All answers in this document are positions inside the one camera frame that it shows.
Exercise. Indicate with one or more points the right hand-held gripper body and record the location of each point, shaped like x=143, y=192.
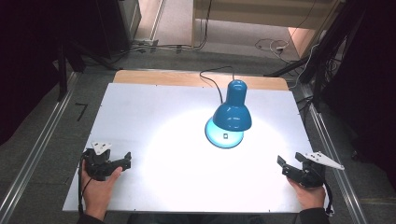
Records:
x=308, y=172

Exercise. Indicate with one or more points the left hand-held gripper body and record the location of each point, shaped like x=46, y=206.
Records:
x=98, y=161

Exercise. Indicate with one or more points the blue desk lamp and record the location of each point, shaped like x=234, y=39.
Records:
x=233, y=113

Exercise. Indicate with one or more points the person's right hand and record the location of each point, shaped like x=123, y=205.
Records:
x=308, y=196

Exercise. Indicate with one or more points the person's left hand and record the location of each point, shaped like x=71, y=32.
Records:
x=98, y=189

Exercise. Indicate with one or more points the white table sheet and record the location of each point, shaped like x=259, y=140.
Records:
x=155, y=124

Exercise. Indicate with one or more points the wooden table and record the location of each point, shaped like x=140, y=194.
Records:
x=162, y=77

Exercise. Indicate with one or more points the black metal stand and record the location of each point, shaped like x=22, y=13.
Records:
x=63, y=71
x=323, y=56

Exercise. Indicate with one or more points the grey power strip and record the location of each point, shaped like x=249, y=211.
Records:
x=146, y=42

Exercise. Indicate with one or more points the dark cabinet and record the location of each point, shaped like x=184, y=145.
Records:
x=115, y=25

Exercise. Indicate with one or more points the aluminium floor rail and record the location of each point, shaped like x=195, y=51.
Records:
x=330, y=146
x=40, y=133

